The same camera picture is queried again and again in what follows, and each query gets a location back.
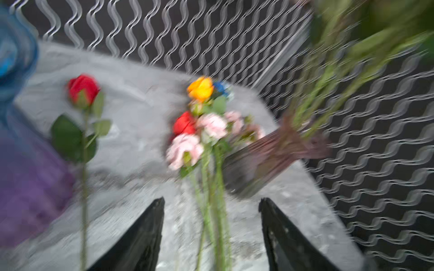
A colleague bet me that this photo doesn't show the red rose stem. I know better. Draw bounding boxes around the red rose stem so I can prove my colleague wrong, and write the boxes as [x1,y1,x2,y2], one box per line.
[50,74,111,271]

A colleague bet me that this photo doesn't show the smoky pink glass vase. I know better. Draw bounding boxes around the smoky pink glass vase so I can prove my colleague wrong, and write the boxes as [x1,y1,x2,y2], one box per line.
[223,116,331,198]

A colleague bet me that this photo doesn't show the pile of artificial flowers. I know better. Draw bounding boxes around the pile of artificial flowers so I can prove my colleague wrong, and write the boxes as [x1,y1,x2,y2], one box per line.
[166,76,265,271]

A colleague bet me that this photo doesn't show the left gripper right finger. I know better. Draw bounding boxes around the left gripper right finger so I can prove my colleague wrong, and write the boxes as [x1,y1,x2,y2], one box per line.
[258,198,339,271]

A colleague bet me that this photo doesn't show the pink flower spray stem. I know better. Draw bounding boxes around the pink flower spray stem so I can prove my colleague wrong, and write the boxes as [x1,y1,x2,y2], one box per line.
[290,1,434,140]

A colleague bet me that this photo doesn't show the blue purple glass vase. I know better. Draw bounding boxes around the blue purple glass vase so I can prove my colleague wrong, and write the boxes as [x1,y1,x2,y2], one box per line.
[1,8,75,248]

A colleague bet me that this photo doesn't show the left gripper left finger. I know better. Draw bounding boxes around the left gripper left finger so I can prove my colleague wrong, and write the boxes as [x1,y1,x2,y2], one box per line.
[89,197,165,271]

